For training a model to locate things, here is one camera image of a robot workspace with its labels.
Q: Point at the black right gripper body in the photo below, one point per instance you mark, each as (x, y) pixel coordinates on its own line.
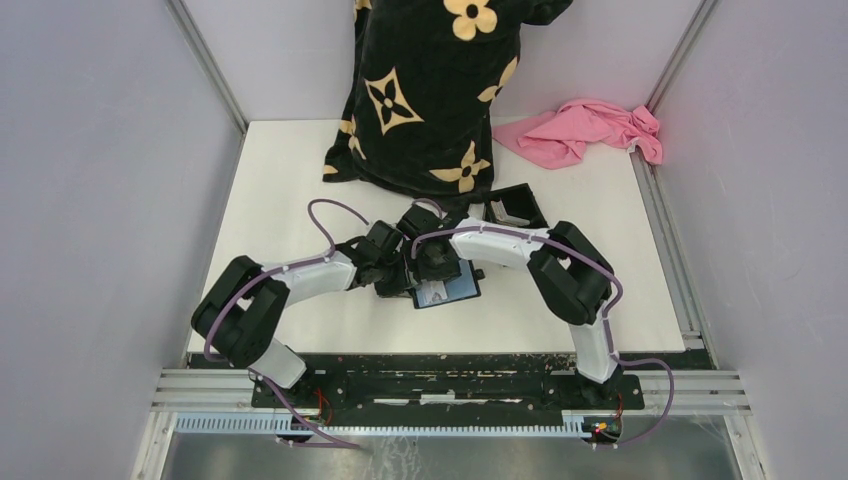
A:
(424, 268)

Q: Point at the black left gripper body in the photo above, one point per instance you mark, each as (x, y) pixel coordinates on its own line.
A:
(392, 281)

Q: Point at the black leather card holder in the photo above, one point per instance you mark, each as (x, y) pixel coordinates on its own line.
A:
(464, 287)

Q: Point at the black plastic bin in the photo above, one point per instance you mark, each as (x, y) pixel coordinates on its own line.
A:
(520, 201)

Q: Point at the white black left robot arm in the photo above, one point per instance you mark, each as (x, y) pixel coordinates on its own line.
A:
(240, 314)

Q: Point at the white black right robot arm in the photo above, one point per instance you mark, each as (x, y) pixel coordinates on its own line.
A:
(575, 281)

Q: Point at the stack of cards in bin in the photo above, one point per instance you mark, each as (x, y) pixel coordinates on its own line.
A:
(503, 217)

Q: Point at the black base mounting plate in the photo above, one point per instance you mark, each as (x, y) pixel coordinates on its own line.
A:
(452, 390)

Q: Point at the pink cloth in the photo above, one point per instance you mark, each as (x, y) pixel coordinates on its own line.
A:
(559, 139)

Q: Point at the black floral blanket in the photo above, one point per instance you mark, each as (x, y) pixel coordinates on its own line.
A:
(417, 119)

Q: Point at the white slotted cable duct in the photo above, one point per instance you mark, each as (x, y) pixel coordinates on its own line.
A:
(284, 424)

